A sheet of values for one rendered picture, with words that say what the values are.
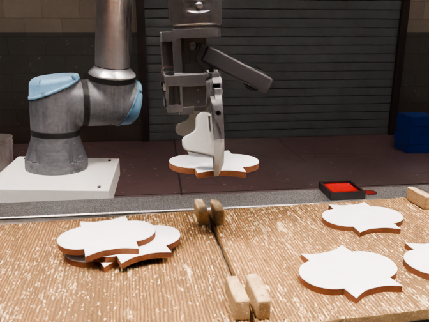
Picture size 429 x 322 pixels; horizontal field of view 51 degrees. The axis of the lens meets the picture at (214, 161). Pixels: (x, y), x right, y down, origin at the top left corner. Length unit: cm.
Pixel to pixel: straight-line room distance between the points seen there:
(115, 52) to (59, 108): 19
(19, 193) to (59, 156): 14
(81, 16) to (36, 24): 49
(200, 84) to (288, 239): 28
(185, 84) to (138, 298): 29
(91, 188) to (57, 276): 41
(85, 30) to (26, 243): 471
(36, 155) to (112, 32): 34
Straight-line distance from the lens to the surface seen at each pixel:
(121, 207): 92
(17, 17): 555
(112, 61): 113
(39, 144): 115
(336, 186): 102
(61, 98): 112
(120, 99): 114
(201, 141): 64
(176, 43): 65
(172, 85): 64
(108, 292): 61
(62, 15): 544
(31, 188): 106
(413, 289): 65
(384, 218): 83
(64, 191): 104
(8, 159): 433
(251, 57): 542
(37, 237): 78
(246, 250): 70
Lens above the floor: 125
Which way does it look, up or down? 16 degrees down
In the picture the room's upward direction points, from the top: straight up
